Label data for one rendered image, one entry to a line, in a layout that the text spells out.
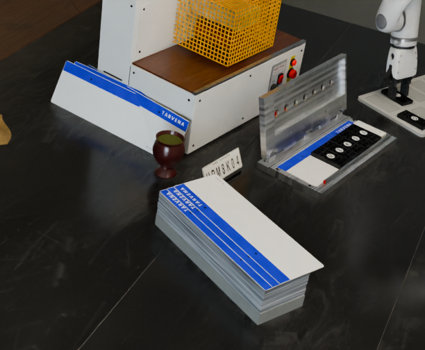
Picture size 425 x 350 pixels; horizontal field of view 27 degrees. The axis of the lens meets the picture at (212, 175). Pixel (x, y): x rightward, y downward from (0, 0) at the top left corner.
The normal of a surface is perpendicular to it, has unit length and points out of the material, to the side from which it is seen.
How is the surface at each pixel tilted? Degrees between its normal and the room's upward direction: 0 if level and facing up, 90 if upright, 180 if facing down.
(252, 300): 90
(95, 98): 63
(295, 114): 76
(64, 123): 0
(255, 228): 0
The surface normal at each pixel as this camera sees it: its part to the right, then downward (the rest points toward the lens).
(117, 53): -0.60, 0.37
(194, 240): -0.80, 0.23
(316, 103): 0.80, 0.20
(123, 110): -0.45, -0.04
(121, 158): 0.14, -0.83
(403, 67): 0.59, 0.30
